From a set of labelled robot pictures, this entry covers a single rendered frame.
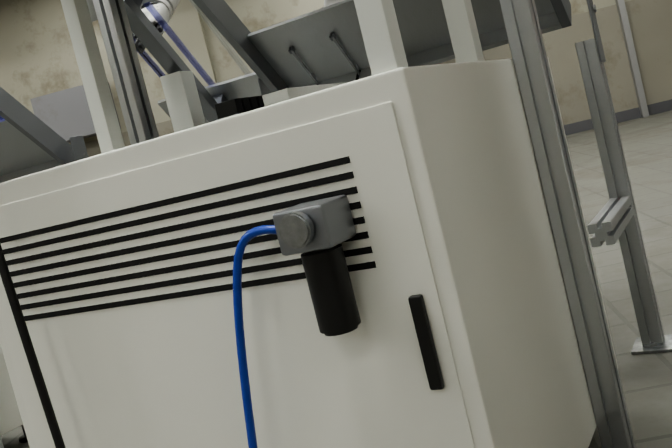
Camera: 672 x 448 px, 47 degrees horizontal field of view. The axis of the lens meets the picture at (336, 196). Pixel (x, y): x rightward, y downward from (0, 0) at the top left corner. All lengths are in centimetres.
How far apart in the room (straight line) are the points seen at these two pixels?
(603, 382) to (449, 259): 50
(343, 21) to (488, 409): 109
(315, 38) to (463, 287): 107
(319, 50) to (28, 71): 873
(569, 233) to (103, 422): 70
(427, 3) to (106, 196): 90
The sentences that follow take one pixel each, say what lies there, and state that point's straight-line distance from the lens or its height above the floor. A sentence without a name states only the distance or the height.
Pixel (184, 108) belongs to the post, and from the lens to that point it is 192.
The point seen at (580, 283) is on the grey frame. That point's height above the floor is 28.
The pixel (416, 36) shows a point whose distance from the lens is 174.
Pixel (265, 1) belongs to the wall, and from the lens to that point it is 947.
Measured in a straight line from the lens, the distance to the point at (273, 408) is 94.
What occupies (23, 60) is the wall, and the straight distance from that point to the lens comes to 1044.
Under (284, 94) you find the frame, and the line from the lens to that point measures 124.
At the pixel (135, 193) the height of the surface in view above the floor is 56.
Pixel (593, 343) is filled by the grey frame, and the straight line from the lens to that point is 122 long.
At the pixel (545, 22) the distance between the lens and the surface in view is 168.
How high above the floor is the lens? 56
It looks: 4 degrees down
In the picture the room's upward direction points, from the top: 14 degrees counter-clockwise
